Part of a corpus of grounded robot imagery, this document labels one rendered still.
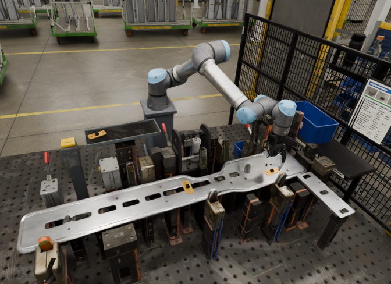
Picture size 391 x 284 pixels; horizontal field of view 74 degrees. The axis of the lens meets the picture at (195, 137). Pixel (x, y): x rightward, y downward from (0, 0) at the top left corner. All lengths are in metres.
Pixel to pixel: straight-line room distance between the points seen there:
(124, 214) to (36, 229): 0.34
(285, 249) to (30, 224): 1.19
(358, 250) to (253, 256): 0.57
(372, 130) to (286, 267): 0.86
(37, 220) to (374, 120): 1.68
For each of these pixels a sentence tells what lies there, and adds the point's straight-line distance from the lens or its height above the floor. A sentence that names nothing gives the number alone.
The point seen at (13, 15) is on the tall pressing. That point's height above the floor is 0.43.
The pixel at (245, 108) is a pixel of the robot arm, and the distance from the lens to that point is 1.13.
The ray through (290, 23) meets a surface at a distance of 3.72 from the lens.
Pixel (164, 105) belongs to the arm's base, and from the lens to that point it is 1.67.
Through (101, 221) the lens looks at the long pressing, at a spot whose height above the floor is 1.00.
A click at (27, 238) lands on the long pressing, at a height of 1.00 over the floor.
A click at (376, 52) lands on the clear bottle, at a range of 1.74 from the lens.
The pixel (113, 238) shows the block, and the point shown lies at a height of 1.03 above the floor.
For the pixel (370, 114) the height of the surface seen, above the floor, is 1.27.
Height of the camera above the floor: 1.92
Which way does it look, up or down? 35 degrees down
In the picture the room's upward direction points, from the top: 4 degrees clockwise
